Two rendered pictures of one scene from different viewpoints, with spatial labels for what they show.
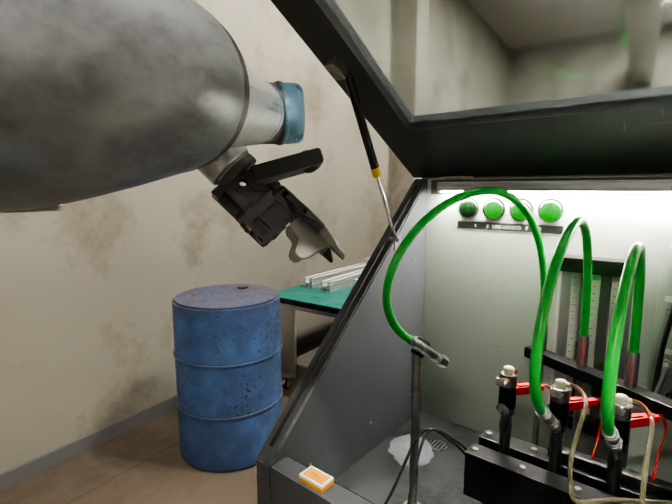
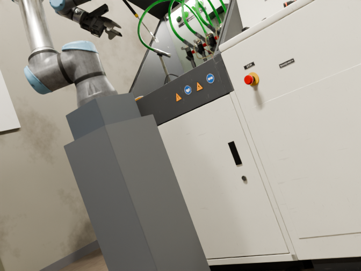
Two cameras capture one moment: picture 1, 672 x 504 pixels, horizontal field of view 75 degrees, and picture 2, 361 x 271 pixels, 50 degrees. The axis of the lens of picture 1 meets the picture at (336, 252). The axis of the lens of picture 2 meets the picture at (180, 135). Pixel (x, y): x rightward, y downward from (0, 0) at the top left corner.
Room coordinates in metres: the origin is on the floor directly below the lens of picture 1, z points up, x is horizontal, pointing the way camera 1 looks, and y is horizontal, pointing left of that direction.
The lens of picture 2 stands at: (-1.29, -0.24, 0.65)
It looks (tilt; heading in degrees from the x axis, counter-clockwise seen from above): 2 degrees up; 4
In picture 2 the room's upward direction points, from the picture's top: 20 degrees counter-clockwise
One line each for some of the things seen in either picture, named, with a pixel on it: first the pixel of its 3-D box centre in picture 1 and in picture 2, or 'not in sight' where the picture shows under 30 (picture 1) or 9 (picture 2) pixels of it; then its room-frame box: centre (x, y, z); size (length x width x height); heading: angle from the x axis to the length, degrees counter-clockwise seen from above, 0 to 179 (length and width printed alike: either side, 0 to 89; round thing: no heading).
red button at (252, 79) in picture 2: not in sight; (250, 79); (0.20, -0.46, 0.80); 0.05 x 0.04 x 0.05; 50
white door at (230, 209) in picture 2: not in sight; (202, 187); (0.50, -0.13, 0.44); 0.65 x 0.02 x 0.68; 50
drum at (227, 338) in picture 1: (230, 368); not in sight; (2.31, 0.59, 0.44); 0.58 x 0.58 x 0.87
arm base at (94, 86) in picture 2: not in sight; (94, 90); (0.08, 0.09, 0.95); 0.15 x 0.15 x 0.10
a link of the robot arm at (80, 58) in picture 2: not in sight; (81, 61); (0.08, 0.10, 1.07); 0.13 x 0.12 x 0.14; 90
